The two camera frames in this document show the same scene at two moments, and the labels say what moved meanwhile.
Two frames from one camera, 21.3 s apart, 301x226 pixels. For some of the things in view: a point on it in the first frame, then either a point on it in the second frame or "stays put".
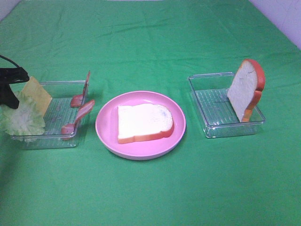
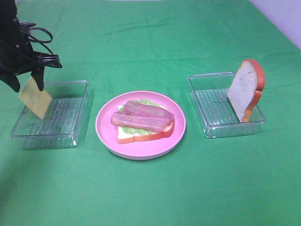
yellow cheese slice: (33, 92) stays put
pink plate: (106, 125) stays put
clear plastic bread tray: (218, 117) stays put
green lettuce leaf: (23, 122) -> (138, 131)
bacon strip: (68, 129) -> (148, 122)
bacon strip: (78, 100) -> (138, 107)
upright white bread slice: (245, 91) stays put
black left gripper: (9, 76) -> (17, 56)
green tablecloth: (133, 45) stays put
